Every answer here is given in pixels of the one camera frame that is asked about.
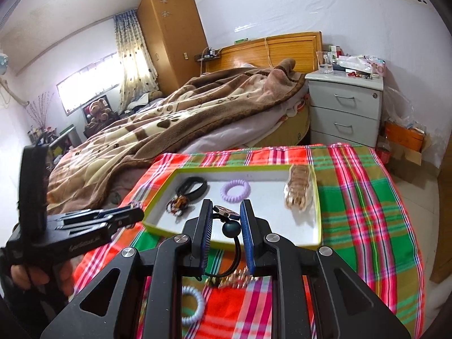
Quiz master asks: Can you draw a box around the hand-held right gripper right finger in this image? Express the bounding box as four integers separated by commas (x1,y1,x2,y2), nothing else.
239,199,412,339

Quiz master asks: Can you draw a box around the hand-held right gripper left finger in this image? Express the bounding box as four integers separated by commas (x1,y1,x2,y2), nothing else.
40,199,214,339

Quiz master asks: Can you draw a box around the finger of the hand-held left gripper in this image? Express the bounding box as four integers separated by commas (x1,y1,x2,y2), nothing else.
58,207,145,236
53,208,123,222

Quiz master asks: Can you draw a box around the black hair tie with ball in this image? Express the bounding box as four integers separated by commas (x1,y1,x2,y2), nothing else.
203,204,248,279

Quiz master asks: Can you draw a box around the purple spiral hair tie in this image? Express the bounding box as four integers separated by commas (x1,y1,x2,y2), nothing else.
220,179,251,203

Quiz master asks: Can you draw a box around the black band bracelet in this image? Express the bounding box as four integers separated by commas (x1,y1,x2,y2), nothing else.
175,177,208,199

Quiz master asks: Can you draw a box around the lime green shallow box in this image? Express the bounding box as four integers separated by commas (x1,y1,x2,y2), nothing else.
142,164,323,248

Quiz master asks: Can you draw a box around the rose gold hair claw clip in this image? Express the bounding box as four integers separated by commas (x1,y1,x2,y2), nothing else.
284,164,316,214

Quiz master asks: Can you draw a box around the person's left hand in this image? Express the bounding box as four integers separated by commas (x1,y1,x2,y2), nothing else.
10,263,76,303

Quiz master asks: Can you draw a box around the cluttered side shelf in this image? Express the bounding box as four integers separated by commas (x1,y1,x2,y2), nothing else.
26,123,85,163

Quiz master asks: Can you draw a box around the dried branch decoration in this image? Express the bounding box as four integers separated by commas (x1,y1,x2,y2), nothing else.
25,92,55,129

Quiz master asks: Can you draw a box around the brown patterned blanket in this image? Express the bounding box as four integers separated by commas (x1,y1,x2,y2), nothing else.
46,58,308,216

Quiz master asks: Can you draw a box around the light pink bed sheet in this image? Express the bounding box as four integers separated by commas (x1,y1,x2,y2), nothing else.
173,101,308,149

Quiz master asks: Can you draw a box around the window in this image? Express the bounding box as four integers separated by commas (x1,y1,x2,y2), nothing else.
56,51,122,115

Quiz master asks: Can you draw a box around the colourful plaid cloth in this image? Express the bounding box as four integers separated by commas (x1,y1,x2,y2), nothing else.
72,144,426,339

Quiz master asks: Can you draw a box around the dotted curtain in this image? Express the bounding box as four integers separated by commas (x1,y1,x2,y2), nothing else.
113,10,159,114

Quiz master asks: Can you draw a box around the grey nightstand with drawers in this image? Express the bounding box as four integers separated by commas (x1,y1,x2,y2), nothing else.
304,69,384,148

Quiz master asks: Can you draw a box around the power strip shelf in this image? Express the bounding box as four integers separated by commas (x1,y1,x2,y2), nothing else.
194,47,221,60

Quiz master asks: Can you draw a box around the wooden wardrobe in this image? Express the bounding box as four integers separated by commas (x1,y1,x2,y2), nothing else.
137,0,209,96

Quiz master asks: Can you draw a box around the orange round box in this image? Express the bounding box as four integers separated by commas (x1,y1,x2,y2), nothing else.
384,122,426,154

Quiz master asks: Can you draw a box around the clear drinking glass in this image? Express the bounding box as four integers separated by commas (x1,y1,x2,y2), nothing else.
316,51,334,75

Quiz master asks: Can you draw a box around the wooden door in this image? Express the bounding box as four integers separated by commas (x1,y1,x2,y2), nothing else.
429,169,452,284

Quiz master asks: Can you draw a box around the wooden bed headboard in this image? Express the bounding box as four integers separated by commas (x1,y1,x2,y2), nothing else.
205,31,323,78

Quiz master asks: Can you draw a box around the tissue pack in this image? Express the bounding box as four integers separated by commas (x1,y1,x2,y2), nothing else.
335,55,385,78

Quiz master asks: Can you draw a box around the gold chain bracelet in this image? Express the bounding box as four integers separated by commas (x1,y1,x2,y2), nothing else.
212,268,260,288

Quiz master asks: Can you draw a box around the light blue spiral hair tie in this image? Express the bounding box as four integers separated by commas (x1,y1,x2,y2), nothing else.
182,285,205,326

